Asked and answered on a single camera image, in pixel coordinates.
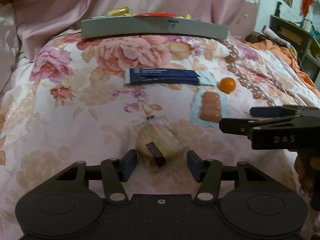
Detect packaged small sausages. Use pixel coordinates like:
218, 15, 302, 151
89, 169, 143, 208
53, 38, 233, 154
190, 89, 231, 127

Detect small orange fruit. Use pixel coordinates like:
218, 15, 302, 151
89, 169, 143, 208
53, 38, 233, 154
219, 77, 236, 93

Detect clear round cake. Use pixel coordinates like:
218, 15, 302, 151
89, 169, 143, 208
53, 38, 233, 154
130, 116, 188, 168

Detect long dark blue snack bar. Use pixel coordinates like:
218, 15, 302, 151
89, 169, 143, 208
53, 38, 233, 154
125, 68, 216, 86

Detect person right hand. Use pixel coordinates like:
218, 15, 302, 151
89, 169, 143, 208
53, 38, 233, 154
294, 152, 313, 197

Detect orange cloth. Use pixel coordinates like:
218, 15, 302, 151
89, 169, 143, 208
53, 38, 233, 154
245, 40, 319, 98

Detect dark wooden side table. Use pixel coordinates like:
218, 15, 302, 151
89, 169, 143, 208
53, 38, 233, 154
270, 1, 319, 82

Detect floral bed quilt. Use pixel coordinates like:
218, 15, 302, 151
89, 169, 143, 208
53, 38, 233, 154
1, 33, 319, 239

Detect rolled paper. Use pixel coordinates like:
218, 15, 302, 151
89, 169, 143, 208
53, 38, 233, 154
262, 25, 291, 47

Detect grey snack tray box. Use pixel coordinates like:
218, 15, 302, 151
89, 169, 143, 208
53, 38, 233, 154
81, 16, 228, 39

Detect pink duvet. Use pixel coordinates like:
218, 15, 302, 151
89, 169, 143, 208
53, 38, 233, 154
0, 2, 21, 90

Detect pink curtain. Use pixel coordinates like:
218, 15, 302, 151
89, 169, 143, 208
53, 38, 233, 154
9, 0, 245, 61

